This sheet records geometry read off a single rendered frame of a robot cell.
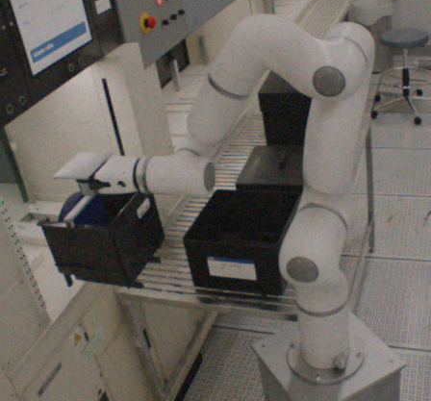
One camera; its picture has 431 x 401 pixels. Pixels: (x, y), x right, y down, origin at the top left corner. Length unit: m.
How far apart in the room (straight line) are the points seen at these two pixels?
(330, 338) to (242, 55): 0.67
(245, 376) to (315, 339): 1.14
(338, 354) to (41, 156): 1.22
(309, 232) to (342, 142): 0.19
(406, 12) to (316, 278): 4.70
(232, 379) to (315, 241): 1.41
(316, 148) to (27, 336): 0.87
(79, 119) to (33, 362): 0.79
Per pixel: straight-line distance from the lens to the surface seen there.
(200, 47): 3.20
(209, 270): 1.65
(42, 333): 1.56
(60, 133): 1.96
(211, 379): 2.47
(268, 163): 2.06
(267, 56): 1.00
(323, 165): 1.06
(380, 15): 5.17
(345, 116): 1.05
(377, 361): 1.44
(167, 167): 1.22
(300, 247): 1.11
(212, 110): 1.09
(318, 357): 1.38
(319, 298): 1.24
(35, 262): 1.79
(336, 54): 0.92
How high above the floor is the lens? 1.83
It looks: 29 degrees down
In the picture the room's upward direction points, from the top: 11 degrees counter-clockwise
